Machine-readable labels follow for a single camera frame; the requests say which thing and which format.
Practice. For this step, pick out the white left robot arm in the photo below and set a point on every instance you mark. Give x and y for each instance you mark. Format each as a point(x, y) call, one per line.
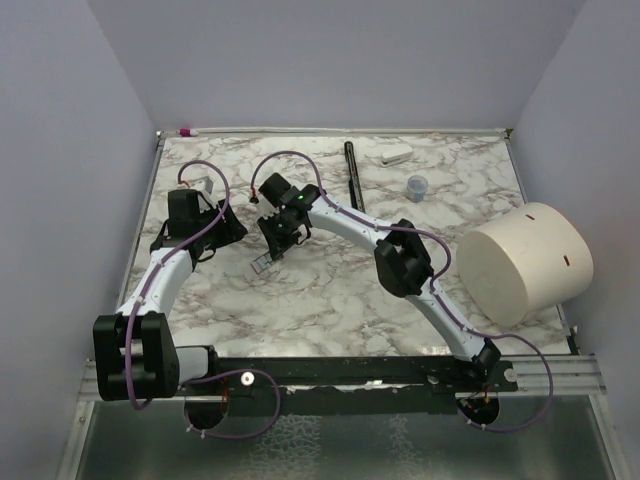
point(135, 355)

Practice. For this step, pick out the staple box tray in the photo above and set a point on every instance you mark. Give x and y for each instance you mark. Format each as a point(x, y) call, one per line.
point(262, 263)

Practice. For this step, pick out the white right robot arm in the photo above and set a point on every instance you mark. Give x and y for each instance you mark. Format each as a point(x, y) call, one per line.
point(402, 262)

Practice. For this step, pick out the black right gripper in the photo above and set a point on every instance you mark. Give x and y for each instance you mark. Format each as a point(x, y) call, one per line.
point(278, 246)

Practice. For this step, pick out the clear tub of clips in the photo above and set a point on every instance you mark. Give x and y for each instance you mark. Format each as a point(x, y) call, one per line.
point(416, 188)

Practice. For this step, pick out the large white paper roll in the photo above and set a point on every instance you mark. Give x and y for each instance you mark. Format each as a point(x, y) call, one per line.
point(527, 260)

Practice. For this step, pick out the white stapler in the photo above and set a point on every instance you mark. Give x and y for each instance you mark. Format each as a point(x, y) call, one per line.
point(396, 155)

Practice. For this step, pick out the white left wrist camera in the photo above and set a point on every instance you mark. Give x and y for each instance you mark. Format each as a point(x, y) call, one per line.
point(205, 185)

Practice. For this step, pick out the pink capped white tube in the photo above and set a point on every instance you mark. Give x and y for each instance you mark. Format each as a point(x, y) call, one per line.
point(187, 132)

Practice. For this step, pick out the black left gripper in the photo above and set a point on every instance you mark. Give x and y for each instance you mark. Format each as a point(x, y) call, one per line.
point(231, 230)

